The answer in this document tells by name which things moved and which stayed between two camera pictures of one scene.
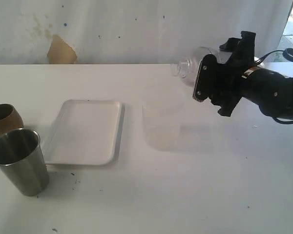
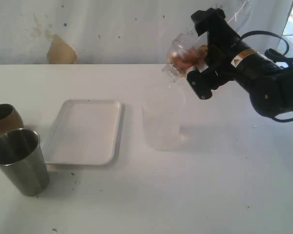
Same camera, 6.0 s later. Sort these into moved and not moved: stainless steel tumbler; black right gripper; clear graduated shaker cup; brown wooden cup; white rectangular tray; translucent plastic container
Moved: clear graduated shaker cup; black right gripper
Not moved: translucent plastic container; brown wooden cup; stainless steel tumbler; white rectangular tray
